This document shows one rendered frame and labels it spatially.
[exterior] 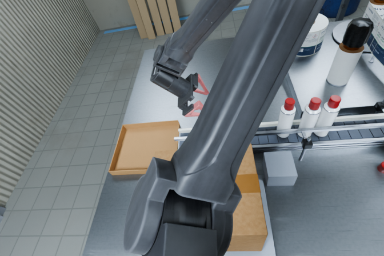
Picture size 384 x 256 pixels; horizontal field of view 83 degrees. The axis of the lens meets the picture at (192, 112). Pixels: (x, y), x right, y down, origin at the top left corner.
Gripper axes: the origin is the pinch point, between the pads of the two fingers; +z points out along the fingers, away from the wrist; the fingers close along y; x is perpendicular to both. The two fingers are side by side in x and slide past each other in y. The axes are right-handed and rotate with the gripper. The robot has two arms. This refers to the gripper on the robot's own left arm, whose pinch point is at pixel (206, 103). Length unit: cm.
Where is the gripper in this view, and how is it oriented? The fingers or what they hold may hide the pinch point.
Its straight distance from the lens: 70.2
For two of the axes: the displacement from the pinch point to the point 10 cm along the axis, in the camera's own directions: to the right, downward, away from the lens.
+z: 7.7, 4.2, 4.8
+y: 0.1, -7.6, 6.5
